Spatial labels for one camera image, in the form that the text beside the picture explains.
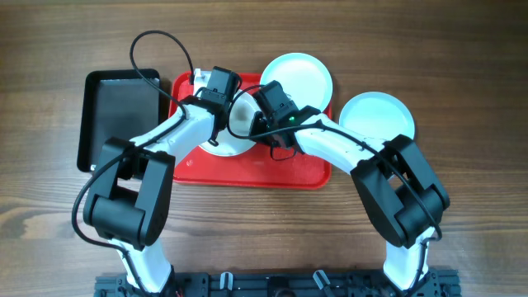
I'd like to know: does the light blue plate top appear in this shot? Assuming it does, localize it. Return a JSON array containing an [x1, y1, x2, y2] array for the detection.
[[260, 53, 333, 111]]

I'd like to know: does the light blue plate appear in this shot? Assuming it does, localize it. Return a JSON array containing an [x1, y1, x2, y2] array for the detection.
[[260, 53, 333, 111], [338, 92, 416, 140]]

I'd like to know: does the white plate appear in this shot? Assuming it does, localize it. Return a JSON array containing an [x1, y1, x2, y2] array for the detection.
[[193, 68, 259, 157]]

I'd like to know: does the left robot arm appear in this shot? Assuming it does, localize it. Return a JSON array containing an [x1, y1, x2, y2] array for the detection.
[[72, 67, 242, 296]]

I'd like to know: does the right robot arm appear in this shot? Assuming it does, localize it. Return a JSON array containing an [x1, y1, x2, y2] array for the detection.
[[249, 106, 450, 294]]

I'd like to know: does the red plastic tray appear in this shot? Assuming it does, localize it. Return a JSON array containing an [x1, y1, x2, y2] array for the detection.
[[167, 70, 333, 191]]

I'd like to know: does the black rectangular tray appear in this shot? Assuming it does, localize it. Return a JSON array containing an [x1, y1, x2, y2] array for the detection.
[[77, 68, 165, 172]]

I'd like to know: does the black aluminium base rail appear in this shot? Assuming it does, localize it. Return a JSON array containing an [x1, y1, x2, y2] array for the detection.
[[93, 267, 462, 297]]

